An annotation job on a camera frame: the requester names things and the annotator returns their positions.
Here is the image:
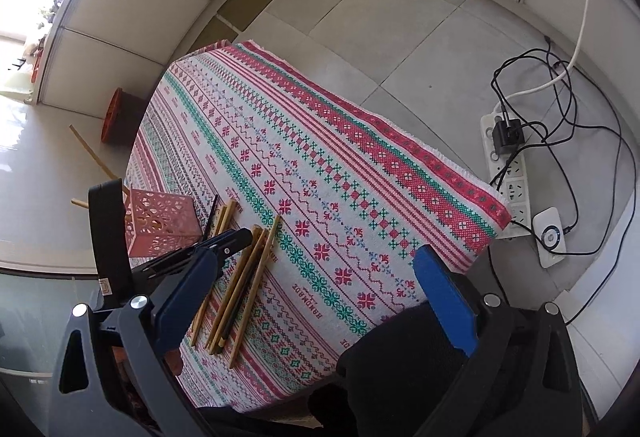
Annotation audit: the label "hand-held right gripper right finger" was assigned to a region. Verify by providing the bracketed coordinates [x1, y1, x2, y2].
[413, 244, 599, 437]

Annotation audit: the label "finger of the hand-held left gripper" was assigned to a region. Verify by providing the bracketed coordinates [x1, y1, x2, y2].
[131, 228, 255, 294]

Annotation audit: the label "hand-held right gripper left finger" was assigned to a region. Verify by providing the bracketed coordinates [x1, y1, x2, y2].
[47, 248, 222, 437]

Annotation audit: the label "bunch of wooden chopsticks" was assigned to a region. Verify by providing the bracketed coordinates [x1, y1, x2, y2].
[191, 200, 282, 369]

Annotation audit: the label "black chopstick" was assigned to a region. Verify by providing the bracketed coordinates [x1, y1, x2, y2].
[201, 194, 220, 240]

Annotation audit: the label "pink perforated basket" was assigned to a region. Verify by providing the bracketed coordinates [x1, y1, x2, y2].
[122, 187, 204, 259]

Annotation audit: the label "dark cloth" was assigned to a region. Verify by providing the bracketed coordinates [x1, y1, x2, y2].
[197, 302, 472, 437]

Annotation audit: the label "brown trash bin red liner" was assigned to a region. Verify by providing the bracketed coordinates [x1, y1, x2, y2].
[100, 87, 149, 148]

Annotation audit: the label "white power bank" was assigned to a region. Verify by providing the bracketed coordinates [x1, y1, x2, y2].
[532, 206, 569, 269]

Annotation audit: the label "red green patterned tablecloth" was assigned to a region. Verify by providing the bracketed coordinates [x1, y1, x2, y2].
[125, 40, 512, 410]

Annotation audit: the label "white power strip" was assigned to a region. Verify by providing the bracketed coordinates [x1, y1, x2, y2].
[480, 100, 533, 239]

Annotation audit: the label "black charger plug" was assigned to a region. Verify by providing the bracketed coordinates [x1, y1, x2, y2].
[491, 118, 525, 154]

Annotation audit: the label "white kitchen cabinets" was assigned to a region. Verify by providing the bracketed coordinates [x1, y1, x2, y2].
[37, 0, 640, 119]

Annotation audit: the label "black cable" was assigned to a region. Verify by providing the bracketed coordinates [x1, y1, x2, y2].
[488, 34, 572, 190]
[487, 114, 639, 324]

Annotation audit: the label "white power cable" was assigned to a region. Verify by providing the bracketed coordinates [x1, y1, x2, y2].
[499, 0, 614, 112]

